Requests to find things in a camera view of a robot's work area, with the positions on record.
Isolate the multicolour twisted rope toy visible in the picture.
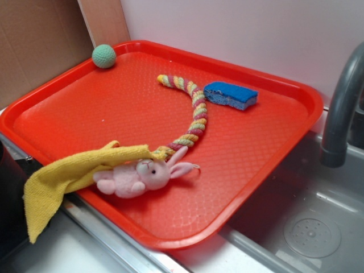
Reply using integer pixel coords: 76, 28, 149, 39
153, 75, 208, 160

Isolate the yellow cloth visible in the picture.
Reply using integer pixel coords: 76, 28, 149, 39
23, 140, 168, 244

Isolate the blue sponge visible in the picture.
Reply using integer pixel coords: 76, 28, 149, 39
204, 81, 259, 110

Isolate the red plastic tray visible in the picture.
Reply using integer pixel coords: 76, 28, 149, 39
1, 41, 323, 250

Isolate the pink plush bunny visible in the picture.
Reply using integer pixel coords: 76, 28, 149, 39
93, 147, 200, 198

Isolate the wooden board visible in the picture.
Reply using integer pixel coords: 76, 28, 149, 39
77, 0, 130, 47

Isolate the green knitted ball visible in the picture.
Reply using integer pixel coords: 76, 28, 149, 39
92, 44, 117, 69

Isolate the cardboard panel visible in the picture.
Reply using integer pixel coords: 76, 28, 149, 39
1, 1, 93, 108

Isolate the grey sink basin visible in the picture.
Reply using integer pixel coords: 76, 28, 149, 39
172, 134, 363, 272

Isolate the grey faucet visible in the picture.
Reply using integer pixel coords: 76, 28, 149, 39
320, 43, 363, 168

